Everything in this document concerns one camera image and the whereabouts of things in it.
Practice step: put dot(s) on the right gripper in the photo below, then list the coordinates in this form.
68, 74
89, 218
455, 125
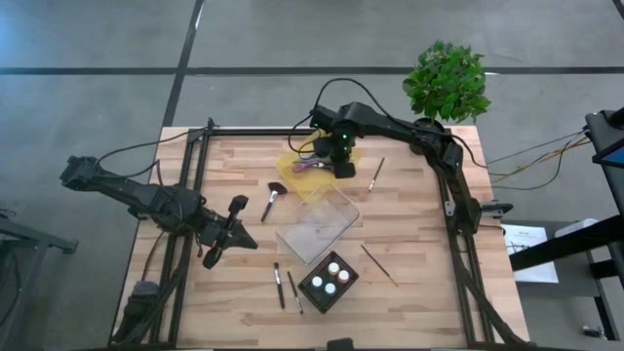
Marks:
336, 146

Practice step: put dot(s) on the blue-screen monitor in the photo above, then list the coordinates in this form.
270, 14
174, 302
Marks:
614, 157

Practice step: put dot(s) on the yellow translucent plastic bin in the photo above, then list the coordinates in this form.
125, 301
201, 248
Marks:
297, 181

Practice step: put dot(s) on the black power supply box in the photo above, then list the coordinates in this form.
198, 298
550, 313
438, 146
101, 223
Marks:
144, 295

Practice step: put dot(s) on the grey lidded jar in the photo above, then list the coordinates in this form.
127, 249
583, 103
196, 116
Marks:
333, 267

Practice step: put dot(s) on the white paper sheet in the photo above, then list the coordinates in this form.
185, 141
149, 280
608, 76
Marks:
529, 253

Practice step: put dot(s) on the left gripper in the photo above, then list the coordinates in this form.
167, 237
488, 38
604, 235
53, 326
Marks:
229, 219

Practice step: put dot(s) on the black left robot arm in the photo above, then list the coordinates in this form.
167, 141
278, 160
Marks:
136, 195

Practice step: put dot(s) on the dark grey side table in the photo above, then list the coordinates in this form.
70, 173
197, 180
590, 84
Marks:
34, 241

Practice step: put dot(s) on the green plant in black pot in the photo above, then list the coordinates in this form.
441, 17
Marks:
446, 83

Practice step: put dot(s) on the black paintbrush silver ferrule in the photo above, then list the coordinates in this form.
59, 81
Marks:
278, 283

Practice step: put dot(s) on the slim black paintbrush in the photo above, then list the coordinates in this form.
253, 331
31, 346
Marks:
294, 291

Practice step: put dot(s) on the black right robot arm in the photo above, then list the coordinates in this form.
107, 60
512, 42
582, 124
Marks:
439, 146

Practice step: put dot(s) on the black equipment cart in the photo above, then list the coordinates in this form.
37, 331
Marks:
560, 246

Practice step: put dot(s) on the clear plastic bin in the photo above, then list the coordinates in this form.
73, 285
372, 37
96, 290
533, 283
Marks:
317, 229

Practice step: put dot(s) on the black aluminium rig frame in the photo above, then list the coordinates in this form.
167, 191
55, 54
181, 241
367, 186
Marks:
263, 131

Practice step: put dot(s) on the black fan brush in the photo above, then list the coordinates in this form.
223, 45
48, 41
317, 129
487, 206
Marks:
277, 188

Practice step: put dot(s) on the black slotted plastic basket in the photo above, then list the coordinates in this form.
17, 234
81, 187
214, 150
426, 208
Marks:
312, 300

